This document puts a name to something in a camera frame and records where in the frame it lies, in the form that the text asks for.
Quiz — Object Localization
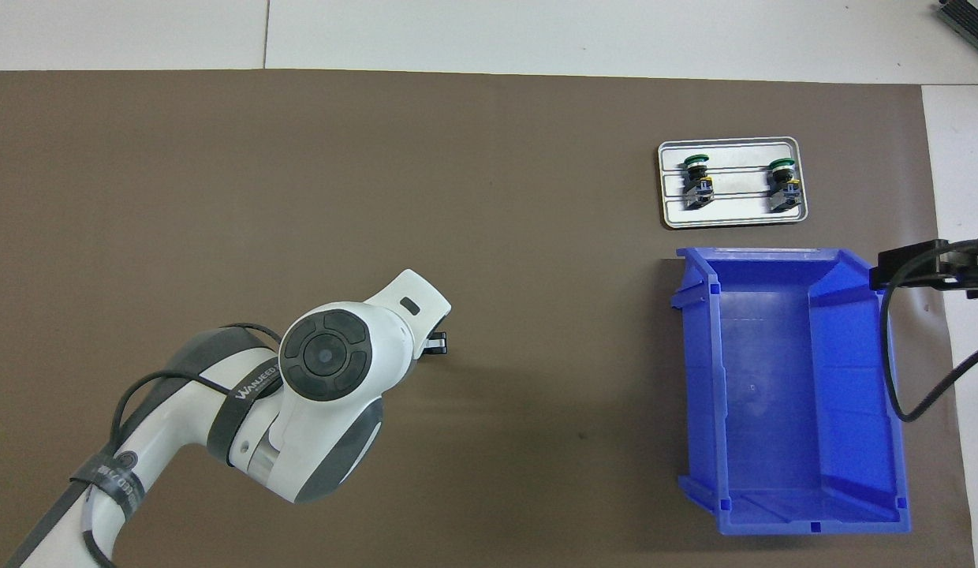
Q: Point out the brown table mat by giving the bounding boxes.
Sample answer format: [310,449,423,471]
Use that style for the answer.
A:
[0,69,977,568]

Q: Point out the grey metal tray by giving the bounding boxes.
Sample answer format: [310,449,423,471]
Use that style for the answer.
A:
[658,137,809,230]

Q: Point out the blue plastic storage bin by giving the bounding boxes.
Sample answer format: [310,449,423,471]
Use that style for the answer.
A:
[670,247,912,537]

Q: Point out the grey ribbed metal device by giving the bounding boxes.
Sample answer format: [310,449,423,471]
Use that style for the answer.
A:
[935,0,978,52]

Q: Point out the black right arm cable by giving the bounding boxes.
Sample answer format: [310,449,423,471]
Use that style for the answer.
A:
[883,239,978,424]

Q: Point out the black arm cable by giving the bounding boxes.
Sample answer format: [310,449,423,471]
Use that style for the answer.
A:
[883,239,978,424]
[80,322,286,568]

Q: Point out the green push button switch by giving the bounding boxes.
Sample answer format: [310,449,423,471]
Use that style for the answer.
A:
[765,158,801,214]
[682,152,715,211]

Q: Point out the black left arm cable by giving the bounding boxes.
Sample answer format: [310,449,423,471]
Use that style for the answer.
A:
[80,322,286,568]

